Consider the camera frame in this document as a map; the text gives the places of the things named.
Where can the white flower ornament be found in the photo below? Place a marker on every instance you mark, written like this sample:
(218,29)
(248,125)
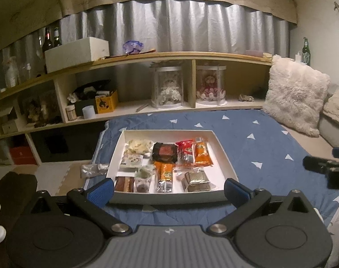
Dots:
(72,97)

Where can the pink doll display case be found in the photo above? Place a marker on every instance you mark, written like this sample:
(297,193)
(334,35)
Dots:
(211,86)

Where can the silver grey curtain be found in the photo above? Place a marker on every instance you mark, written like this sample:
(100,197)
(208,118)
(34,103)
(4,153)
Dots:
(186,25)

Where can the beige bed sheet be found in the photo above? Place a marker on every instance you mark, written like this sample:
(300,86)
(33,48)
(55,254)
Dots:
(306,142)

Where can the white figurine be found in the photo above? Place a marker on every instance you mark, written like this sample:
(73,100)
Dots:
(12,72)

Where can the white doll display case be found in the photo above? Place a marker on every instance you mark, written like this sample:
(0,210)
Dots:
(167,89)

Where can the brown snack packet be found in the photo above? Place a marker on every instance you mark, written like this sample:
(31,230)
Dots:
(124,184)

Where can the clear green snack packet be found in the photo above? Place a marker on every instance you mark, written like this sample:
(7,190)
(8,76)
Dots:
(143,177)

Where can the white cartoon snack packet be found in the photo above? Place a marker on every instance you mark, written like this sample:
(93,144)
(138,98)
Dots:
(132,161)

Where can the grey cushion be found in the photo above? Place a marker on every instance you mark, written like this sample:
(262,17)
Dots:
(334,131)

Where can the pale yellow snack packet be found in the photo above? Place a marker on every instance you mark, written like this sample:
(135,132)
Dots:
(138,146)

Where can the dark bottle red neck label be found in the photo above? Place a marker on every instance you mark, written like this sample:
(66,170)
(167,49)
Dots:
(47,43)

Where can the black red snack packet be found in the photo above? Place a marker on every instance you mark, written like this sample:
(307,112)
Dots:
(164,152)

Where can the clear brown cube snack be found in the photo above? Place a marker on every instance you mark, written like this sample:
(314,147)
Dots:
(196,180)

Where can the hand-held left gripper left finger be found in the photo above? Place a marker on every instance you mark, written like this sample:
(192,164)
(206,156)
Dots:
(102,192)

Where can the metal strip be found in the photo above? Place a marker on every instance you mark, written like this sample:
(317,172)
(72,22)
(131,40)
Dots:
(143,108)

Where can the short orange snack packet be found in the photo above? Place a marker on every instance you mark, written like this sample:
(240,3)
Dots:
(203,153)

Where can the beige fleece blanket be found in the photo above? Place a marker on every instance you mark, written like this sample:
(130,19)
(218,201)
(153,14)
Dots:
(338,103)

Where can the grey dried ornament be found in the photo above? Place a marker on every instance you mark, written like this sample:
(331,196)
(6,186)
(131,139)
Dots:
(246,97)

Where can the small white bottle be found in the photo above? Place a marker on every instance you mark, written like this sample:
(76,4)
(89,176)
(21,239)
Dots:
(298,57)

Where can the blue triangle print blanket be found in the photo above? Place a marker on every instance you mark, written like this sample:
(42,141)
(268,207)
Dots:
(269,150)

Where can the small jar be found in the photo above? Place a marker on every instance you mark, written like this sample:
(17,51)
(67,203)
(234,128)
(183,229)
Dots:
(71,114)

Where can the white cardboard box tray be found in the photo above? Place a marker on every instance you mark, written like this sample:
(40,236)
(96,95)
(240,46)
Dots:
(169,136)

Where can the white cup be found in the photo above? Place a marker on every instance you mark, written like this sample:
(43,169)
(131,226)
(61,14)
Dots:
(88,112)

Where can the wooden shelf unit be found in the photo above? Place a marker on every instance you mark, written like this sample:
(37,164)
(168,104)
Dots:
(186,55)

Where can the brown plush toy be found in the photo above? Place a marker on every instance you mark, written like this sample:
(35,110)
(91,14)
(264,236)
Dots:
(41,109)

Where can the small beige box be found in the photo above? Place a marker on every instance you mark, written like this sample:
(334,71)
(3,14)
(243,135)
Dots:
(9,126)

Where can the green glass bottle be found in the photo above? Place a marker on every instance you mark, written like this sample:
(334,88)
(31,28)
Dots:
(306,53)

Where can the fluffy white pillow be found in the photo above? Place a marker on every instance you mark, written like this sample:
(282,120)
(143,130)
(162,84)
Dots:
(295,92)

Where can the yellow cardboard box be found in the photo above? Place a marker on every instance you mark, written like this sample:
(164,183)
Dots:
(105,104)

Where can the black bag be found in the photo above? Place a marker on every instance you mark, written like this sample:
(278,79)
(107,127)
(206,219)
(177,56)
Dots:
(94,85)

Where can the black box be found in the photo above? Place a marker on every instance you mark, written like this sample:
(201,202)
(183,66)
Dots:
(80,106)

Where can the crumpled clear plastic wrapper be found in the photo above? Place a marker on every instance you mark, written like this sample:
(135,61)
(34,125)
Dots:
(91,170)

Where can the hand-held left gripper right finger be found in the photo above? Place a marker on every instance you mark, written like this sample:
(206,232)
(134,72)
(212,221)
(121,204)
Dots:
(236,192)

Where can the blue plastic bag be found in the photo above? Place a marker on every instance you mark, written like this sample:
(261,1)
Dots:
(133,46)

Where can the red box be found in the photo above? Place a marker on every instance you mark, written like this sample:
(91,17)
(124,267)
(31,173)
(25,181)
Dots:
(23,155)

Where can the white foam box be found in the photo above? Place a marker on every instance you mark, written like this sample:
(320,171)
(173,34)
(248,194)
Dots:
(74,54)

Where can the long orange snack packet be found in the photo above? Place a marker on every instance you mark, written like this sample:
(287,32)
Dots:
(164,174)

